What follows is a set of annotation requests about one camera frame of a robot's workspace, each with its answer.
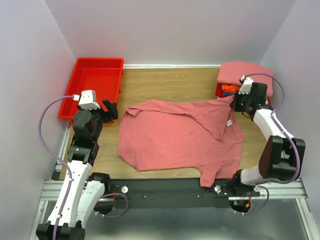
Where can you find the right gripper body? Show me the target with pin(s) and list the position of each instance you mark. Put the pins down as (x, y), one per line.
(241, 102)

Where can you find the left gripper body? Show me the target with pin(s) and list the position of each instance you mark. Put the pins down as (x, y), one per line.
(103, 115)

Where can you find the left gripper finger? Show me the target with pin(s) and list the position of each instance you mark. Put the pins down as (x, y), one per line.
(111, 107)
(112, 116)

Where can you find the pink t-shirt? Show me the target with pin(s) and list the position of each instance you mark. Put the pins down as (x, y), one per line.
(204, 135)

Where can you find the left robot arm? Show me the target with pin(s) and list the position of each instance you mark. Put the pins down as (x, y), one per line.
(81, 189)

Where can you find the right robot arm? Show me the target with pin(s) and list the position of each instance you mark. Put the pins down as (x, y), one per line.
(282, 157)

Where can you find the folded pink shirt on stack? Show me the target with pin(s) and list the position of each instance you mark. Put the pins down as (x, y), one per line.
(231, 72)

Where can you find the folded blue shirt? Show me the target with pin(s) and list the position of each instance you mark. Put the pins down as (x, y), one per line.
(228, 94)

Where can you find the folded orange shirt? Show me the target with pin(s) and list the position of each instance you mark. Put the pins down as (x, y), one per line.
(229, 88)

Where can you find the folded red shirt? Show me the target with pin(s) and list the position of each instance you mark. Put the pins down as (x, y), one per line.
(268, 101)
(219, 91)

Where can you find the folded bottom red shirt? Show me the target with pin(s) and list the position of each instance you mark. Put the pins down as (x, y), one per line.
(268, 101)

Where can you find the red plastic bin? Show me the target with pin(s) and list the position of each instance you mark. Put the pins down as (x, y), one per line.
(102, 75)

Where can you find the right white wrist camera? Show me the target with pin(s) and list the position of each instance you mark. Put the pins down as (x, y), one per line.
(246, 84)

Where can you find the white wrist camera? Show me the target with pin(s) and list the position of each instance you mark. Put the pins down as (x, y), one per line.
(246, 84)
(87, 100)

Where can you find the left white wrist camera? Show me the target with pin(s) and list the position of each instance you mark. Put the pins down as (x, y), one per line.
(87, 100)

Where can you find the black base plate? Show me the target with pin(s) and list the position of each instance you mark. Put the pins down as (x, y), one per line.
(174, 193)

